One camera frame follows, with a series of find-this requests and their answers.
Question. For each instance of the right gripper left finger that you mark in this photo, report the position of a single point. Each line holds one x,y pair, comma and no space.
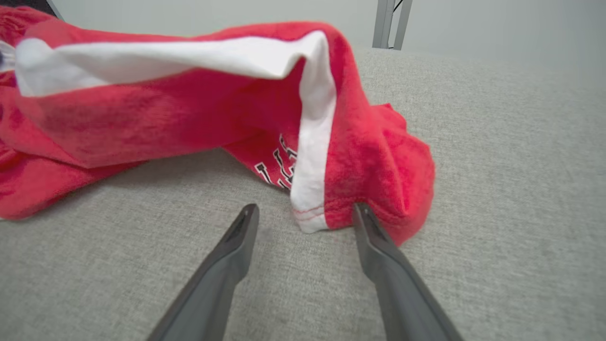
208,303

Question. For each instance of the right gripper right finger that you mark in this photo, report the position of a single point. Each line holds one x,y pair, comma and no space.
402,303

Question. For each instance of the red white jersey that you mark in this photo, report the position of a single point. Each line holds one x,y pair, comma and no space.
165,118

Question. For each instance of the grey fabric sofa cushion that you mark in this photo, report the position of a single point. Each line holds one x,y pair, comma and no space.
497,213

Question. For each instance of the grey metal post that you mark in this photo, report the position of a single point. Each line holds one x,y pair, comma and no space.
384,23

